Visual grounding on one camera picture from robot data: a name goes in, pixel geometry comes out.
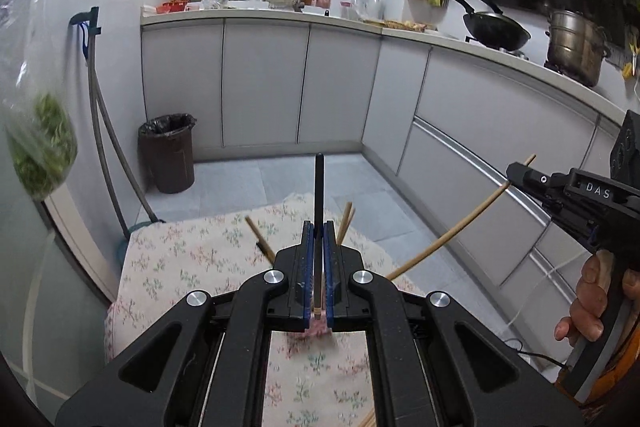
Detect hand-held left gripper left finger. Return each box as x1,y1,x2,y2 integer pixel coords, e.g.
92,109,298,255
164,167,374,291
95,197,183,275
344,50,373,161
55,221,316,427

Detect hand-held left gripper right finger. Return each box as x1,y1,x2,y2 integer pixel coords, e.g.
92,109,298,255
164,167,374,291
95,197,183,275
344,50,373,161
323,220,586,427

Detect single bamboo chopstick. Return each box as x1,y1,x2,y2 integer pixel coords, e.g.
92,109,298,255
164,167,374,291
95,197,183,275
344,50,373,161
384,154,537,282
244,215,277,267
341,206,357,241
335,202,351,244

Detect pink perforated utensil basket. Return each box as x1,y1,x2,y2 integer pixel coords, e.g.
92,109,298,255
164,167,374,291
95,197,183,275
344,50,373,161
299,310,337,337

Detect person's right hand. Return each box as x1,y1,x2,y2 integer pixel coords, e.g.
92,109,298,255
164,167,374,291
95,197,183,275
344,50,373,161
554,250,614,346

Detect black cable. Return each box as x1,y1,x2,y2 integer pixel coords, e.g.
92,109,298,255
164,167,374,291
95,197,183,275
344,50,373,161
501,337,571,367

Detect white kitchen base cabinets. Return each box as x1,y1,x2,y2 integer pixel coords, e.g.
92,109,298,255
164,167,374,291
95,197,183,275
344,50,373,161
139,10,640,305

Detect floral tablecloth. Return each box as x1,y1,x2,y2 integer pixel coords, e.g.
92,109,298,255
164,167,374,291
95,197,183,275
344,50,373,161
104,194,432,427

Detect dark wall tool holder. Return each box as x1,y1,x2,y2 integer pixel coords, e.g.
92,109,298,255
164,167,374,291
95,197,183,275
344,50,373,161
68,6,101,61

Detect white cable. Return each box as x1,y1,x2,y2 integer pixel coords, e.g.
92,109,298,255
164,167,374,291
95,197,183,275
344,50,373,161
504,246,592,329

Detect glass sliding door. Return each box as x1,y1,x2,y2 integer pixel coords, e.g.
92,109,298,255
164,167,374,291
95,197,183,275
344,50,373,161
0,0,122,410

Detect black wok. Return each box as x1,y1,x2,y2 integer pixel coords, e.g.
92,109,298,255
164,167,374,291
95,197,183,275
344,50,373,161
442,0,532,52

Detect clear plastic container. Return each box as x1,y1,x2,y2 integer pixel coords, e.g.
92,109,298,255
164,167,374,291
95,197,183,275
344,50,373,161
340,0,369,21

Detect black chopstick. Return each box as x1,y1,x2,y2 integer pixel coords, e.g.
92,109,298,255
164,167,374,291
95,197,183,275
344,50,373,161
313,152,326,314

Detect plastic bag of greens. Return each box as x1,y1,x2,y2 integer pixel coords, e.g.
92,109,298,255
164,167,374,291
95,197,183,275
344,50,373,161
0,0,79,203

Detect long cleaning tool pole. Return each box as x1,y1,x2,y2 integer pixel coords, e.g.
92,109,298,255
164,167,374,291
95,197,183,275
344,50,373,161
87,21,129,240
90,57,167,225

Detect yellow hanging utensil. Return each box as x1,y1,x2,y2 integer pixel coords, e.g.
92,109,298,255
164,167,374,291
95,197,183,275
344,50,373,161
622,34,640,81

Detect tray of fried food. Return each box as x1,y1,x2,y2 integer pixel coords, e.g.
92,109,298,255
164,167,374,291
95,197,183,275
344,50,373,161
363,18,439,32

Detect steel stock pot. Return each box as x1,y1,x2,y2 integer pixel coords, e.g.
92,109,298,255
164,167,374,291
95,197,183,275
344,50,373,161
544,9,612,87

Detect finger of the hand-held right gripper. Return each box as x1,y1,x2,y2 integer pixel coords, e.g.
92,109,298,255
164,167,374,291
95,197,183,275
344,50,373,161
505,160,572,207

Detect brown trash bin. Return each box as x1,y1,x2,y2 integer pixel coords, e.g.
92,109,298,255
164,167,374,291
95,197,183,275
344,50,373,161
138,112,197,195

